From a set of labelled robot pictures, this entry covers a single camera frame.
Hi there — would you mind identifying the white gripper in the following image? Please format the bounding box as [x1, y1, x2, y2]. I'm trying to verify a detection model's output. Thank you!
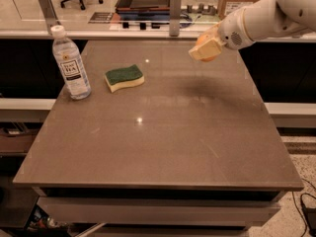
[189, 8, 254, 61]

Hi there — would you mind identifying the orange fruit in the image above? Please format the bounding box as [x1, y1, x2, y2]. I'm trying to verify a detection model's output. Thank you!
[197, 35, 220, 62]

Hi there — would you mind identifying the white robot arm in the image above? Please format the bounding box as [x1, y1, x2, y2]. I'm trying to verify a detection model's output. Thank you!
[189, 0, 316, 61]

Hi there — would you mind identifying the green and yellow sponge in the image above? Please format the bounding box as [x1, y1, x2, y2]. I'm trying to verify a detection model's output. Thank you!
[105, 64, 144, 93]

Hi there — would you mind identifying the clear plastic water bottle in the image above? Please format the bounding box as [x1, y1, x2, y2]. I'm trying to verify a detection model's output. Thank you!
[51, 25, 91, 100]

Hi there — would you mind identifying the middle metal glass post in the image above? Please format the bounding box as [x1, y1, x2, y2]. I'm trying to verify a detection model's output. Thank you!
[169, 0, 182, 37]

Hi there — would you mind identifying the metal glass post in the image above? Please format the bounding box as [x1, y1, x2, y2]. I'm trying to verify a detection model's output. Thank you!
[38, 0, 59, 35]
[169, 0, 182, 37]

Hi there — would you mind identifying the left metal glass post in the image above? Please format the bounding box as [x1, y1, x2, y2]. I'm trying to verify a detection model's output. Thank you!
[38, 0, 59, 35]

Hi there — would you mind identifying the black power adapter with cable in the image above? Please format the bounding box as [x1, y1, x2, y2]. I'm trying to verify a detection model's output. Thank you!
[291, 192, 316, 237]

